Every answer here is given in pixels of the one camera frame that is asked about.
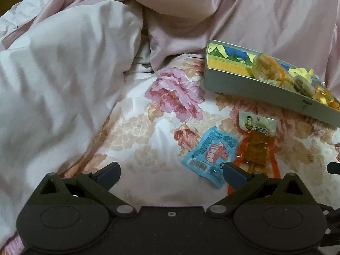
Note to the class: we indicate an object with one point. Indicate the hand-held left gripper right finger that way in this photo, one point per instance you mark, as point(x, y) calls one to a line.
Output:
point(235, 176)

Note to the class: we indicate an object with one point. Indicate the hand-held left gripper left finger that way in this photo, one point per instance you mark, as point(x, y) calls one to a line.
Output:
point(107, 175)

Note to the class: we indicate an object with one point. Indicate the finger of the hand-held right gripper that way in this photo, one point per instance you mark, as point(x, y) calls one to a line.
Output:
point(334, 168)

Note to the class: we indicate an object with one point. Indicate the blue snack packet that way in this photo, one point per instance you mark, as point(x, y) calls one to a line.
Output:
point(209, 154)

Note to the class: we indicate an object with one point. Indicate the grey cardboard box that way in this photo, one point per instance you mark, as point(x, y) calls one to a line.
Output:
point(239, 85)

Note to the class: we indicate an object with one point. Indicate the orange-edged clear snack packet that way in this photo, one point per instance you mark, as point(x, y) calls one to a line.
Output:
point(256, 143)

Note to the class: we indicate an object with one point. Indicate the floral bedsheet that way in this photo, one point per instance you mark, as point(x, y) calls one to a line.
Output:
point(159, 127)

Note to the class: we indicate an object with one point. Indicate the crinkled yellow snack packet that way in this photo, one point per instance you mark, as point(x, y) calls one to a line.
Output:
point(300, 72)

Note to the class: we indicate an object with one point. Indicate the pink quilt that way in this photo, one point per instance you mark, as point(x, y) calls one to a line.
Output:
point(79, 71)

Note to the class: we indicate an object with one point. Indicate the clear jelly cup orange rim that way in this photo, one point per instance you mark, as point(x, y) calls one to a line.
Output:
point(268, 69)

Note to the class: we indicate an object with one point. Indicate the dark wooden headboard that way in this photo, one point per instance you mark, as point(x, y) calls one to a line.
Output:
point(12, 1)

